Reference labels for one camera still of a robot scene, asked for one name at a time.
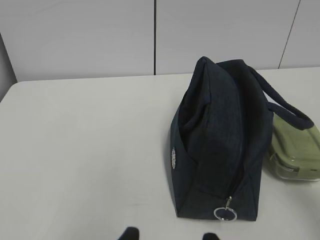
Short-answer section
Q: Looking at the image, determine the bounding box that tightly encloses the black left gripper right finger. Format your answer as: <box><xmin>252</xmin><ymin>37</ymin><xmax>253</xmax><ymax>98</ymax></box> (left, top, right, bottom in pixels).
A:
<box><xmin>202</xmin><ymin>232</ymin><xmax>218</xmax><ymax>240</ymax></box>

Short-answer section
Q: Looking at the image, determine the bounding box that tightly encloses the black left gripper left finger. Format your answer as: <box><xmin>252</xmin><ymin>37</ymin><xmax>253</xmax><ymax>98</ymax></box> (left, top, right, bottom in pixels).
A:
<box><xmin>118</xmin><ymin>226</ymin><xmax>140</xmax><ymax>240</ymax></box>

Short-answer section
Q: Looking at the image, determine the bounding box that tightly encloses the dark blue fabric lunch bag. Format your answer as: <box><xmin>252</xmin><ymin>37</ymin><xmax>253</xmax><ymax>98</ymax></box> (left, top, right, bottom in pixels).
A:
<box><xmin>170</xmin><ymin>56</ymin><xmax>314</xmax><ymax>221</ymax></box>

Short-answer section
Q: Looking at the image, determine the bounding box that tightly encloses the green lidded glass food container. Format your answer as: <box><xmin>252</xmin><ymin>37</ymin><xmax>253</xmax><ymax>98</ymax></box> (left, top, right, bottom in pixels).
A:
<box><xmin>267</xmin><ymin>114</ymin><xmax>320</xmax><ymax>181</ymax></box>

